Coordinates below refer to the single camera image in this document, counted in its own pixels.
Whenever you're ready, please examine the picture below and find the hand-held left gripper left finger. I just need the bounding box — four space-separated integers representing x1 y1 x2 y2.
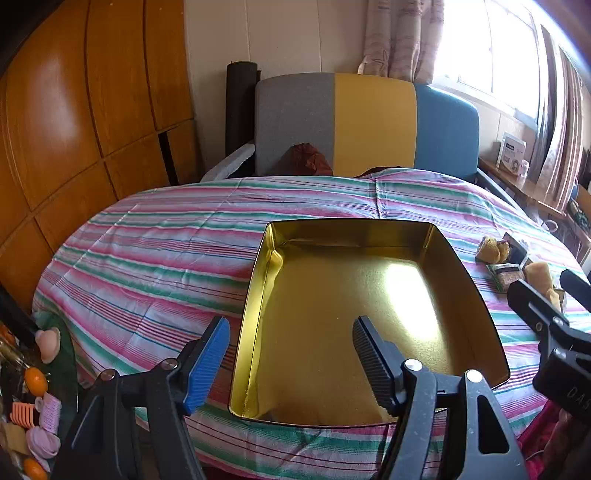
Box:
51 316 232 480

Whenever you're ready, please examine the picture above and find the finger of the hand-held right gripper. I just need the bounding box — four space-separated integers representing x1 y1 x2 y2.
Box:
560 269 591 311
507 279 574 355

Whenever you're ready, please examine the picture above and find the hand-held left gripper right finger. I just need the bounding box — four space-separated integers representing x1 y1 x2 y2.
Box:
352 315 529 480

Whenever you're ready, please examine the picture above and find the gold metal tin box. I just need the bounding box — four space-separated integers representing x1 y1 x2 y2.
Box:
228 220 511 426

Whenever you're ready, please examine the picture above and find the person's red clothing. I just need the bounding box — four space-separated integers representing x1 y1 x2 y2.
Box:
517 401 591 480

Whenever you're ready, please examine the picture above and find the wooden side table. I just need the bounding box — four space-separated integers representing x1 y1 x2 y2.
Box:
478 157 591 222

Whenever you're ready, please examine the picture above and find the striped pink green tablecloth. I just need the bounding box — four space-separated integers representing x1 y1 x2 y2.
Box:
31 167 591 478

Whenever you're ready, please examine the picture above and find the patterned beige curtain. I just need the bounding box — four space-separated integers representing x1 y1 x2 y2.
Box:
526 23 591 208
358 0 446 84

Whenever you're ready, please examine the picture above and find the pink toy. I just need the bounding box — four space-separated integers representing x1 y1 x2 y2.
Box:
37 327 62 363

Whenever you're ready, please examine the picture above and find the lilac roll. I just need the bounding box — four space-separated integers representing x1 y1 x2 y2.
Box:
37 393 63 435
25 427 62 459

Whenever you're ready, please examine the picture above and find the small orange fruit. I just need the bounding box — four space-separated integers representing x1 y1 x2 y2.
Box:
24 368 49 394
23 457 49 480

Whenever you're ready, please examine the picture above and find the salmon ribbed toy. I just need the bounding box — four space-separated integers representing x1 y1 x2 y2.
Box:
11 401 38 428

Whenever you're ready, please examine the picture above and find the grey yellow blue sofa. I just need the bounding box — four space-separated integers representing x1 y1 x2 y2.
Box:
199 72 525 208

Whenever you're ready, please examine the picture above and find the window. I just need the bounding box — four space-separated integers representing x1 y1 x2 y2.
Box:
429 0 555 125

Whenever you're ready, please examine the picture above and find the wooden wardrobe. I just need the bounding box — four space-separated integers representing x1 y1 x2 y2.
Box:
0 0 199 319

